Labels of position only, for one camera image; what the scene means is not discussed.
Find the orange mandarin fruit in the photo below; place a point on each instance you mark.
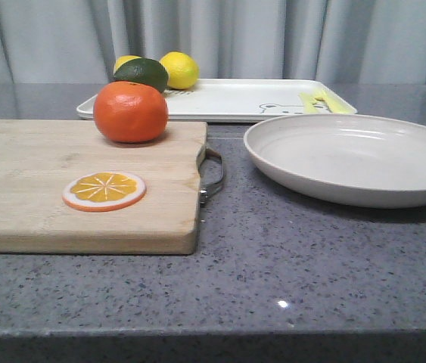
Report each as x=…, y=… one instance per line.
x=130, y=112

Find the beige round plate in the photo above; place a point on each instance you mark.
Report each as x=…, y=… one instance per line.
x=355, y=160

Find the white bear-print tray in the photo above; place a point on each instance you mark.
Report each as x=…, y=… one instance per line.
x=241, y=100

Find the fake orange slice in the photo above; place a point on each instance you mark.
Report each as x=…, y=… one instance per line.
x=104, y=191

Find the yellow lemon right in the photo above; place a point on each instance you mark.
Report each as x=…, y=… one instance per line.
x=182, y=69

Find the yellow lemon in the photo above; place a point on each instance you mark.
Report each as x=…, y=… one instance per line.
x=122, y=60
x=182, y=69

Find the yellow plastic knife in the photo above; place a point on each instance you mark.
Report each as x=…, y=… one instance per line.
x=310, y=104

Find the dark green lime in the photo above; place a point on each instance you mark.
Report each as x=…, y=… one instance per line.
x=145, y=71

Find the yellow plastic fork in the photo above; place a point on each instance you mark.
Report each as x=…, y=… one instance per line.
x=333, y=102

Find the yellow lemon left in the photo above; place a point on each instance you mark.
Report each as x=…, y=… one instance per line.
x=122, y=60

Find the wooden cutting board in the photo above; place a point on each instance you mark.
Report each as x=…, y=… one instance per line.
x=39, y=158

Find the grey curtain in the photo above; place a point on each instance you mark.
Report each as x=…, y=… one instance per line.
x=366, y=42

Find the metal cutting board handle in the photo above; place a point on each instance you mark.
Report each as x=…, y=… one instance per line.
x=212, y=175

